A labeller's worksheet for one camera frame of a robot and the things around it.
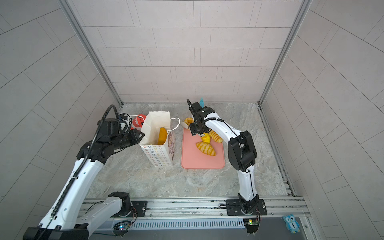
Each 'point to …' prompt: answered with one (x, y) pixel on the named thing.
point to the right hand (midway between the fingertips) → (195, 131)
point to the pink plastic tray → (193, 158)
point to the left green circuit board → (123, 226)
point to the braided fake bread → (206, 148)
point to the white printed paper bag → (156, 139)
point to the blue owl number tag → (291, 224)
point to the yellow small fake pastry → (206, 138)
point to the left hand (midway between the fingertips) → (148, 132)
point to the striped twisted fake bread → (215, 136)
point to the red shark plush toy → (138, 121)
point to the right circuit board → (252, 225)
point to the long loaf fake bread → (163, 135)
